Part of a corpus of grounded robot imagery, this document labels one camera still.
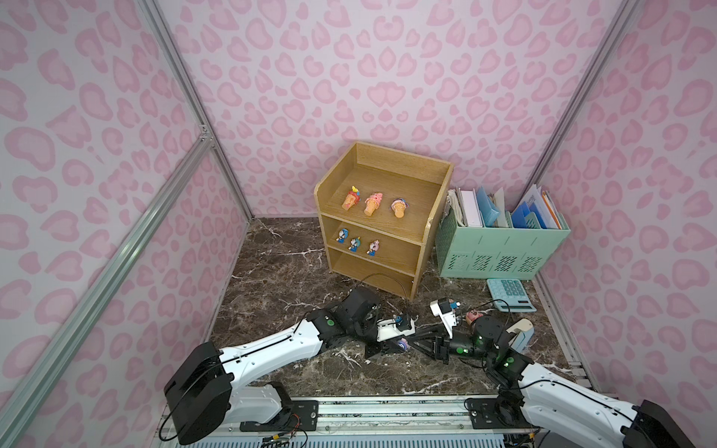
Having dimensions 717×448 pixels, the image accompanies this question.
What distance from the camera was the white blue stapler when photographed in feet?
2.75

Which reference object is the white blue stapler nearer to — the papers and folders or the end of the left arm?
the papers and folders

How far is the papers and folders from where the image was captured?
33.5 inches
